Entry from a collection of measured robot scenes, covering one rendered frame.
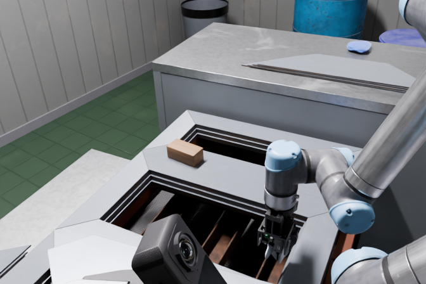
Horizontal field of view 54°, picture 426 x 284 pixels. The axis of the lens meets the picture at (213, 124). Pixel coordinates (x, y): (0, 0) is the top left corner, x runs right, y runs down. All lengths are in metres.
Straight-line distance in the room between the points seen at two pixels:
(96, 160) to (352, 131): 1.01
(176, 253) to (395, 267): 0.25
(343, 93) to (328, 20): 1.95
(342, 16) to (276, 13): 1.21
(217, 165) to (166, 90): 0.54
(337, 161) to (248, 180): 0.53
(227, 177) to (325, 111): 0.46
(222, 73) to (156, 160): 0.46
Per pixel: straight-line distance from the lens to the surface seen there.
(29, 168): 3.22
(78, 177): 1.70
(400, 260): 0.46
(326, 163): 0.91
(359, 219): 0.83
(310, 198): 1.34
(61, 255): 1.25
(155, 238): 0.28
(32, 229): 1.54
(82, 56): 3.82
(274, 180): 0.92
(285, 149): 0.90
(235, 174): 1.42
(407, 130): 0.78
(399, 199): 1.75
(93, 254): 1.22
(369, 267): 0.49
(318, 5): 3.46
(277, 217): 0.97
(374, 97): 1.56
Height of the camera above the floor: 1.74
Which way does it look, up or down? 31 degrees down
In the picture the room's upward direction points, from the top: 2 degrees counter-clockwise
